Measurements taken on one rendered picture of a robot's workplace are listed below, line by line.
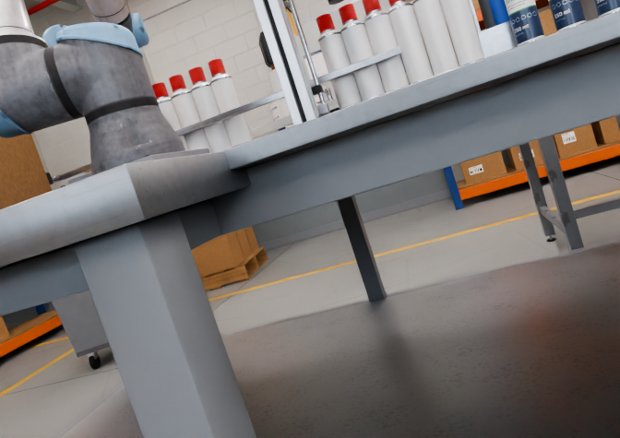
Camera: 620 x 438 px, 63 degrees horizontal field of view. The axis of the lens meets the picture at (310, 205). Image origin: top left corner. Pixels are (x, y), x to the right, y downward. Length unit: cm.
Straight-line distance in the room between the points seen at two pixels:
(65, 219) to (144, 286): 7
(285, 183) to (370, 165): 9
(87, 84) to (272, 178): 42
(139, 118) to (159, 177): 46
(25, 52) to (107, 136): 18
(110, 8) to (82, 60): 39
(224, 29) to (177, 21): 59
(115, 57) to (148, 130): 12
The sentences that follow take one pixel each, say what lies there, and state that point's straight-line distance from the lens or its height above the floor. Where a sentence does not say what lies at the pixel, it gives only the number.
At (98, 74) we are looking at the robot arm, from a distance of 86.
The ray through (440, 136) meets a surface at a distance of 50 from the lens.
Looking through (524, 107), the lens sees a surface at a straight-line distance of 51.
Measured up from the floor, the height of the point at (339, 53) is 99.
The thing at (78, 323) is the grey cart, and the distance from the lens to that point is 346.
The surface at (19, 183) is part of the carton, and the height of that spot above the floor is 94.
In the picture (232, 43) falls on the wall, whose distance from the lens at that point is 605.
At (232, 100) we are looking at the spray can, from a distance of 118.
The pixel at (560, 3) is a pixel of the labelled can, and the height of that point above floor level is 93.
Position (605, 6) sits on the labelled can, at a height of 90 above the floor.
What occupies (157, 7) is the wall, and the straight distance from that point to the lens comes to 653.
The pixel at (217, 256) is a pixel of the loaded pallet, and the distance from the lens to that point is 463.
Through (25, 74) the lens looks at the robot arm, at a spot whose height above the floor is 105.
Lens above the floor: 79
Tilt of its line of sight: 4 degrees down
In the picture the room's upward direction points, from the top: 18 degrees counter-clockwise
